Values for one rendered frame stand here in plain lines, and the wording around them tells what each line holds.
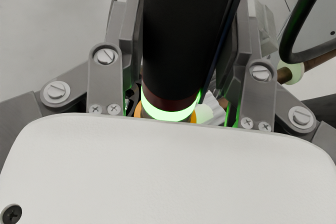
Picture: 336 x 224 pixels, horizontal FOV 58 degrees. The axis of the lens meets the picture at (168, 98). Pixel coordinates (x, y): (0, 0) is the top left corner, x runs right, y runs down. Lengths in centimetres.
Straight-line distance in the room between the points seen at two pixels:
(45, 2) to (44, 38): 35
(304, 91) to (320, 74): 4
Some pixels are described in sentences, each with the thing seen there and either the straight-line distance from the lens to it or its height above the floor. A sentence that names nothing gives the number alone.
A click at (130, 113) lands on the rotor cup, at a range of 37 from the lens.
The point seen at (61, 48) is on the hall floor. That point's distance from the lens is 211.
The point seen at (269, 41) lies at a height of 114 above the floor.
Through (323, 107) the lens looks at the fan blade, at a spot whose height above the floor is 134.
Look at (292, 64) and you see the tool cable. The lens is 29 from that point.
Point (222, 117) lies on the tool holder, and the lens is 25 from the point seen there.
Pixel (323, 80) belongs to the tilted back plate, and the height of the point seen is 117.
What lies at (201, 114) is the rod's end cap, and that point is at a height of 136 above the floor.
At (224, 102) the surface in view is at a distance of 25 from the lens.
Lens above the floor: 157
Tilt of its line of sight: 59 degrees down
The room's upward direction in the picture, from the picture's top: 9 degrees clockwise
